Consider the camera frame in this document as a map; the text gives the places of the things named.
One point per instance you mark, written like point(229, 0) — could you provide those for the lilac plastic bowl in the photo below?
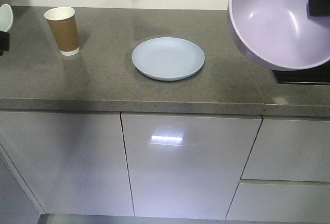
point(279, 34)

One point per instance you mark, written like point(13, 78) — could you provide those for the grey side cabinet door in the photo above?
point(18, 205)

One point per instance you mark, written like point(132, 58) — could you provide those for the middle grey cabinet door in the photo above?
point(186, 166)

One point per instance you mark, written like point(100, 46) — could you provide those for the black induction cooktop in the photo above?
point(313, 76)

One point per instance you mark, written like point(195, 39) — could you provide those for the grey drawer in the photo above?
point(281, 202)
point(290, 150)

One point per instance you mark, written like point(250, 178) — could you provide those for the light blue plate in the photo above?
point(168, 58)

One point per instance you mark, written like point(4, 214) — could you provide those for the lower grey drawer front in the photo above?
point(281, 202)

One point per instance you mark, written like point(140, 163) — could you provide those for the pale green plastic spoon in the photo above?
point(6, 17)

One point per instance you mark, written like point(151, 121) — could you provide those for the upper grey drawer front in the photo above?
point(290, 150)

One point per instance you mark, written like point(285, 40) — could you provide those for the brown paper cup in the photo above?
point(62, 23)

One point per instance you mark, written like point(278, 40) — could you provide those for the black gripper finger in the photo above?
point(4, 42)
point(319, 8)

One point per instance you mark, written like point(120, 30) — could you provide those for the left grey cabinet door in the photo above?
point(72, 163)

